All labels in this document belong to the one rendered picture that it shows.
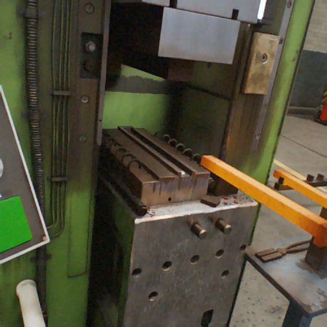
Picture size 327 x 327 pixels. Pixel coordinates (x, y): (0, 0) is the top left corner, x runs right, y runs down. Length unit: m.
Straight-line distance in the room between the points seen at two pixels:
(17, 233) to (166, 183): 0.40
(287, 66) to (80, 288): 0.95
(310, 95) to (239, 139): 7.95
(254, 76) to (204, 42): 0.32
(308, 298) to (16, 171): 0.82
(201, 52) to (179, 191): 0.34
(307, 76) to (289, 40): 7.67
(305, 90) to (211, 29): 8.15
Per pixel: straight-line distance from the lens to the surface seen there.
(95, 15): 0.84
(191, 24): 0.78
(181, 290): 1.00
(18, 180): 0.60
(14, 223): 0.58
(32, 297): 0.99
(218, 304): 1.14
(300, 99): 8.90
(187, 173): 0.89
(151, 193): 0.84
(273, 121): 1.22
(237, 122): 1.10
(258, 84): 1.09
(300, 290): 1.09
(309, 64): 8.82
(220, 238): 0.96
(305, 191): 1.04
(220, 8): 0.82
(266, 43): 1.08
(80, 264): 1.06
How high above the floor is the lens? 1.31
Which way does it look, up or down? 21 degrees down
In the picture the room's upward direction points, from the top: 8 degrees clockwise
